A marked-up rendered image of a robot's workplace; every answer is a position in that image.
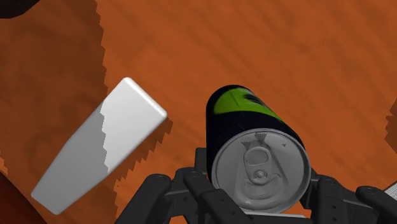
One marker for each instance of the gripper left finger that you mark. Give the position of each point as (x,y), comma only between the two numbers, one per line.
(155,198)

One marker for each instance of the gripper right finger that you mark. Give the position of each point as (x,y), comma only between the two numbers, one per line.
(335,201)

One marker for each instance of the white rectangular box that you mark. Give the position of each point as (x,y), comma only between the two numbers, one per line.
(102,145)

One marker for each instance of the black and green drink can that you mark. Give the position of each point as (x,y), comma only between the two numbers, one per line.
(260,167)

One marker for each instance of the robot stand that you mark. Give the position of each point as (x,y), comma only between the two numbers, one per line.
(12,6)

